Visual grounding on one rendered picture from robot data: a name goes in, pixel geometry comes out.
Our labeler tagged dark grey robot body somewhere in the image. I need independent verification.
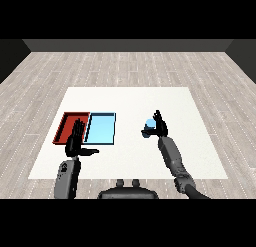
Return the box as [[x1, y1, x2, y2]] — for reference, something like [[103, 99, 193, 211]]
[[97, 179, 159, 200]]

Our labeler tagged red shallow open box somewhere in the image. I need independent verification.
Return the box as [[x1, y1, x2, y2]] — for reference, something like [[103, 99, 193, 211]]
[[52, 111, 92, 146]]

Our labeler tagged small blue can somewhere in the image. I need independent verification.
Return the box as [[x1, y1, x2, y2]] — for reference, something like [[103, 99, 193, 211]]
[[144, 118, 157, 136]]

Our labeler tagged light blue shallow open box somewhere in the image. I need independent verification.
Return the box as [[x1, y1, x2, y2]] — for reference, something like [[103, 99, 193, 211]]
[[83, 111, 117, 146]]

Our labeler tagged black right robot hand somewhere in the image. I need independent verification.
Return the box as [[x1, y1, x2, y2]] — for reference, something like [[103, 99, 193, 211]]
[[141, 109, 169, 139]]

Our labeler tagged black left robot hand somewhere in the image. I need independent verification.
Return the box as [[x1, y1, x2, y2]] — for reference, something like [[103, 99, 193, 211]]
[[64, 118, 100, 158]]

